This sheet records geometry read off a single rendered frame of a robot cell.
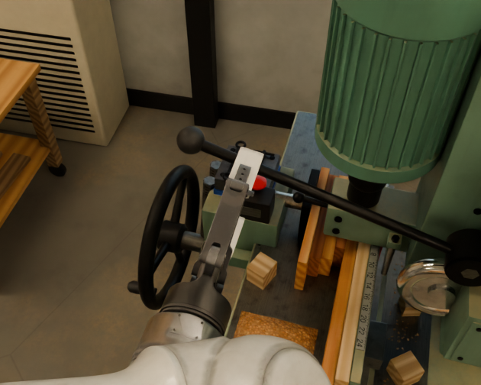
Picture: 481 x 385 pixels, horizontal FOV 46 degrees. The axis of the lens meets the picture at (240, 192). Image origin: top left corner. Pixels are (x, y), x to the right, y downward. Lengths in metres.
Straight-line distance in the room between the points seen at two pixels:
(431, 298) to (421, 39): 0.39
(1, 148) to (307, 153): 1.48
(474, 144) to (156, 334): 0.43
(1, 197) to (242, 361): 1.85
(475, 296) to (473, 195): 0.13
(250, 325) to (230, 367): 0.51
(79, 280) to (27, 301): 0.18
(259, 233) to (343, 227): 0.15
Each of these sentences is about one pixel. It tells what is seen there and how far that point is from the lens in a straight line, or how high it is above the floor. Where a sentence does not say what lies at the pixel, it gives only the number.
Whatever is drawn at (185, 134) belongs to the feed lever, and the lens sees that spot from 0.69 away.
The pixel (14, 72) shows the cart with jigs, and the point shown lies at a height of 0.53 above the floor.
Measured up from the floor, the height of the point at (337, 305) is 0.94.
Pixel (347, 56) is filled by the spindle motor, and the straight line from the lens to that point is 0.67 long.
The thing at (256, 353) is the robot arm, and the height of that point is 1.36.
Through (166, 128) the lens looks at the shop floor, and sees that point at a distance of 2.56.
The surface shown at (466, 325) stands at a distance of 0.80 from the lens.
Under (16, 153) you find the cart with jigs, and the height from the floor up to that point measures 0.18.
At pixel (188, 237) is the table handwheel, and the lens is 1.11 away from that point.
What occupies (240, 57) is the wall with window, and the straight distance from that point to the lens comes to 2.37.
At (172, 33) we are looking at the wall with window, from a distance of 2.40.
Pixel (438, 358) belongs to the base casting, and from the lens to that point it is 1.06.
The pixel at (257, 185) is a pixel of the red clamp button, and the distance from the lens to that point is 0.93.
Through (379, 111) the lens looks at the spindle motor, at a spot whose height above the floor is 1.28.
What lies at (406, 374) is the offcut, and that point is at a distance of 0.99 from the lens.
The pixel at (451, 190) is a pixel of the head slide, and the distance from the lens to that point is 0.79.
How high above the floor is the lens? 1.71
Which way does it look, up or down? 49 degrees down
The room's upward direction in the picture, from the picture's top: straight up
